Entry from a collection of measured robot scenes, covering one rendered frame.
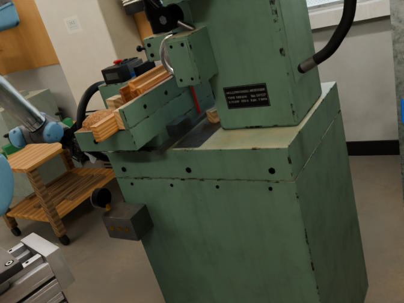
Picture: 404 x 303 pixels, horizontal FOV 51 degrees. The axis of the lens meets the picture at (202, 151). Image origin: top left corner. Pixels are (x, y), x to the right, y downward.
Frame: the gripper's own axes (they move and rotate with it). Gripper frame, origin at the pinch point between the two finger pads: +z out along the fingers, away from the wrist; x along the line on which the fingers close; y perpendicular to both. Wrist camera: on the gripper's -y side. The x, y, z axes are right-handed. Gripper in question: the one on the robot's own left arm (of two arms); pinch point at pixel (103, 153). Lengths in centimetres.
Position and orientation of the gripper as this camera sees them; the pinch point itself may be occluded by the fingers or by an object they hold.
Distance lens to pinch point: 162.8
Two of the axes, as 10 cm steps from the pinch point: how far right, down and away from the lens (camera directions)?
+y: -2.0, 8.1, 5.5
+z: 8.3, 4.4, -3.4
